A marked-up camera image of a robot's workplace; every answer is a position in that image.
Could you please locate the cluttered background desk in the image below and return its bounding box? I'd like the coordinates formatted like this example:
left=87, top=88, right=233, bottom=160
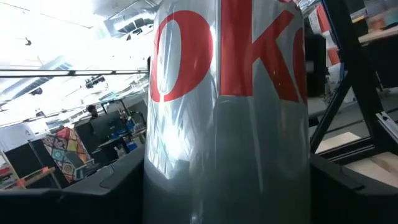
left=99, top=123, right=147, bottom=156

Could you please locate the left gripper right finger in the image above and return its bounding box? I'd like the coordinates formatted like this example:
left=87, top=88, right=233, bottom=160
left=310, top=152, right=398, bottom=224

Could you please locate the person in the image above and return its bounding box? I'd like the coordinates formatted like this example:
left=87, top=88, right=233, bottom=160
left=86, top=105, right=100, bottom=121

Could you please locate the silver Diet Coke can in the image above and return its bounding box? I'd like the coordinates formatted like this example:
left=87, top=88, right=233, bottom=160
left=142, top=0, right=312, bottom=224

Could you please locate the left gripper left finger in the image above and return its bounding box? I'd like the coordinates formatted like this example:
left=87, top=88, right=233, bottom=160
left=0, top=145, right=146, bottom=224

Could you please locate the silver aluminium rail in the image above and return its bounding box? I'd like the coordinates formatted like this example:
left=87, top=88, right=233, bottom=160
left=375, top=111, right=398, bottom=142

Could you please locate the long ceiling light bar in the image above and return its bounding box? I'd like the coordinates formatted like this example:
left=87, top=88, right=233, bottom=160
left=0, top=69, right=150, bottom=78

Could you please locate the black aluminium frame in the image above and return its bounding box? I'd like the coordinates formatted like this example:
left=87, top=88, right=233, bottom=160
left=309, top=0, right=398, bottom=166

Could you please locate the black ceiling-mounted device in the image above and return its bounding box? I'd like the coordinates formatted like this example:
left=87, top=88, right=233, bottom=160
left=84, top=75, right=106, bottom=90

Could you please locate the small wooden background table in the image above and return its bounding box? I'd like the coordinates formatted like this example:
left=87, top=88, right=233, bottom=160
left=0, top=166, right=62, bottom=190

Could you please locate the red hanging banner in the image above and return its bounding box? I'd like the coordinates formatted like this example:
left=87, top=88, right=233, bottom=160
left=315, top=4, right=341, bottom=66

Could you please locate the silver ventilation duct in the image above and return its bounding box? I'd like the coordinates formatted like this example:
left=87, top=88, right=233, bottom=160
left=104, top=11, right=156, bottom=37

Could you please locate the large black monitor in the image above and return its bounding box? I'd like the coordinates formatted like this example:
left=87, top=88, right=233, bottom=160
left=90, top=110, right=125, bottom=141

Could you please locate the black background cabinet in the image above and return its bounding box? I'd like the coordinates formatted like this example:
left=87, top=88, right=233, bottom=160
left=4, top=138, right=71, bottom=189

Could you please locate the colourful patchwork quilt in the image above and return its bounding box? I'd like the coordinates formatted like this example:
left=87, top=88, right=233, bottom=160
left=42, top=126, right=94, bottom=184

